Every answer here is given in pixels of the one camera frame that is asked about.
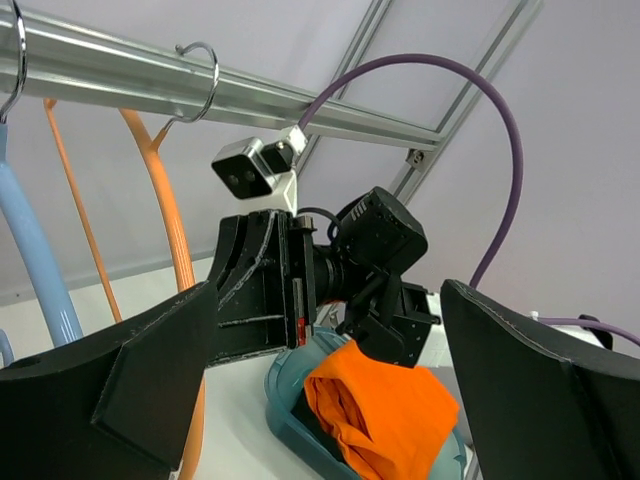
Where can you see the aluminium frame posts right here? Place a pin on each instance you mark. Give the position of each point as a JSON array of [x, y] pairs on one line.
[[479, 34]]

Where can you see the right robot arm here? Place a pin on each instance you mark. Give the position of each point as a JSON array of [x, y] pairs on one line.
[[376, 241]]

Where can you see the light blue plastic hanger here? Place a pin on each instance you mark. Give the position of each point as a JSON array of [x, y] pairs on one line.
[[51, 291]]

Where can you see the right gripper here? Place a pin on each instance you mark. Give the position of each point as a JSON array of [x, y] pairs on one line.
[[264, 273]]

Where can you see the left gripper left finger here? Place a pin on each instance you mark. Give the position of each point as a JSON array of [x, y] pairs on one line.
[[116, 404]]

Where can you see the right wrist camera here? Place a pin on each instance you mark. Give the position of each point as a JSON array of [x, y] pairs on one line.
[[263, 175]]

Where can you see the orange plastic hanger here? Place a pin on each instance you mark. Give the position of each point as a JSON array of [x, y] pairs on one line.
[[176, 235]]

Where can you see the teal plastic basket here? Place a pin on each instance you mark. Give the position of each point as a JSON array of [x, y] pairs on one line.
[[283, 383]]

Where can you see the orange trousers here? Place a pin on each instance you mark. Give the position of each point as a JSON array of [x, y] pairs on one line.
[[389, 421]]

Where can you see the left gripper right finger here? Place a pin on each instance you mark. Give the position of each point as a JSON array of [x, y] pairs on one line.
[[540, 403]]

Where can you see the silver aluminium hanging rail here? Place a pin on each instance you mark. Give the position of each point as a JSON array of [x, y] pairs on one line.
[[71, 62]]

